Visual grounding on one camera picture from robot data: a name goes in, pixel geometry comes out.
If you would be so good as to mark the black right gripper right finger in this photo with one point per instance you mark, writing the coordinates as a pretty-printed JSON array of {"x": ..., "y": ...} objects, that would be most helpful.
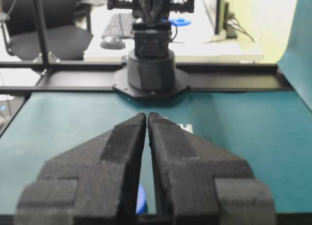
[{"x": 200, "y": 183}]

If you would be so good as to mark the black aluminium frame rail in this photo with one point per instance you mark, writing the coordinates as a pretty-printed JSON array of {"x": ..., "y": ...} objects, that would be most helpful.
[{"x": 80, "y": 76}]

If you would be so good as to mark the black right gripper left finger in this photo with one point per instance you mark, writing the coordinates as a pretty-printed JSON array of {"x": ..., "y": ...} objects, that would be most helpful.
[{"x": 95, "y": 183}]

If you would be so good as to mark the black office chair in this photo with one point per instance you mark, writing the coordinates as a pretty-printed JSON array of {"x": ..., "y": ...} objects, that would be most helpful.
[{"x": 65, "y": 40}]

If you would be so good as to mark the black lattice crate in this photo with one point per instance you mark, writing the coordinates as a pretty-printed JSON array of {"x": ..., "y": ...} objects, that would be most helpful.
[{"x": 165, "y": 5}]

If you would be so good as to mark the small blue plastic gear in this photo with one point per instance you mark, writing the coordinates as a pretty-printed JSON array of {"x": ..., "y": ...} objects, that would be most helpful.
[{"x": 141, "y": 203}]

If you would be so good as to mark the black vertical frame post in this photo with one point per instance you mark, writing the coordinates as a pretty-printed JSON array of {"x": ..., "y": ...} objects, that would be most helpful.
[{"x": 41, "y": 30}]

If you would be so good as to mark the black monitor stand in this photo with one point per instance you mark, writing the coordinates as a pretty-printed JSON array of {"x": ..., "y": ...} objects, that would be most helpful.
[{"x": 222, "y": 28}]

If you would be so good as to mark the grey computer mouse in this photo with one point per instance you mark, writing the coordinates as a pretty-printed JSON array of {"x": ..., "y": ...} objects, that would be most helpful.
[{"x": 112, "y": 43}]

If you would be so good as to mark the grey computer keyboard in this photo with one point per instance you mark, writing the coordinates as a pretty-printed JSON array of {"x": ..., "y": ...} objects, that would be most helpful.
[{"x": 120, "y": 25}]

